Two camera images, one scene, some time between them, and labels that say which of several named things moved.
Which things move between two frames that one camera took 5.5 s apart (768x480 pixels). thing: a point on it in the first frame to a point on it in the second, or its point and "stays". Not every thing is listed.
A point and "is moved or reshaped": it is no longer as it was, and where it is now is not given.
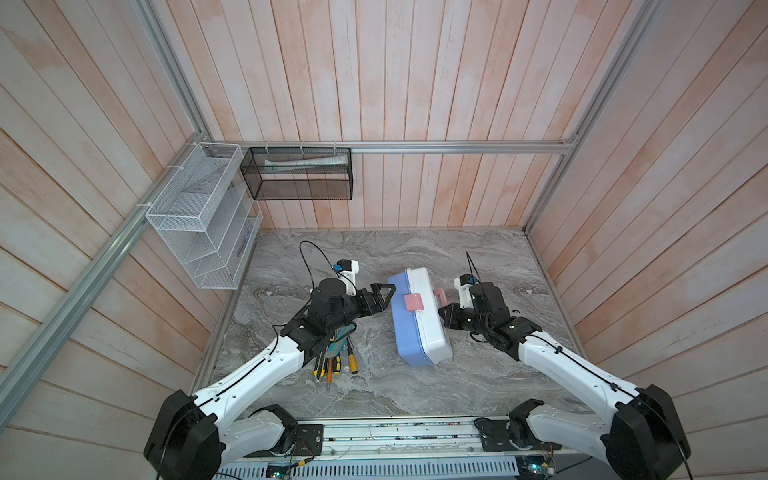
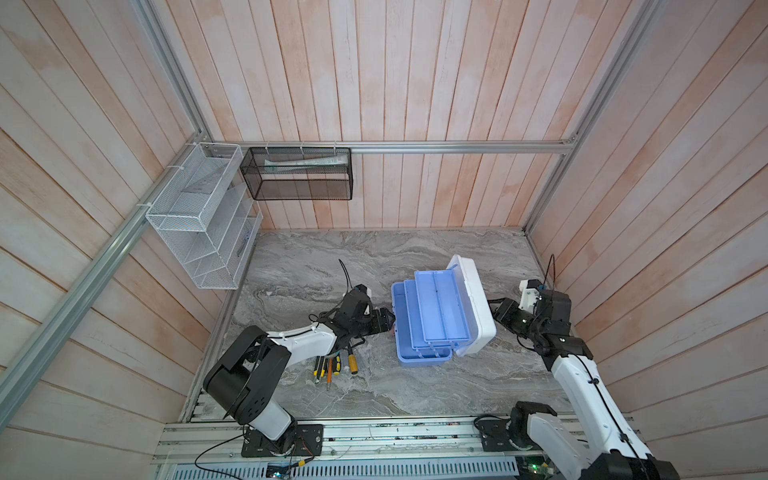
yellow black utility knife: (320, 367) stays
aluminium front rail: (407, 438) stays
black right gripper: (449, 318) to (503, 311)
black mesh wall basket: (299, 173) stays
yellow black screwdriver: (352, 358) stays
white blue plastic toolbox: (421, 328) is moved or reshaped
